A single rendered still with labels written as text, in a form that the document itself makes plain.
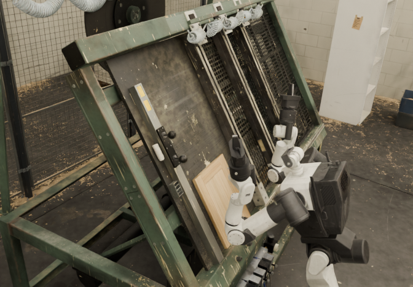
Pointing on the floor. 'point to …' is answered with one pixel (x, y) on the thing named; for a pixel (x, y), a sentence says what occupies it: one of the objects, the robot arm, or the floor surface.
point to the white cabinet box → (358, 47)
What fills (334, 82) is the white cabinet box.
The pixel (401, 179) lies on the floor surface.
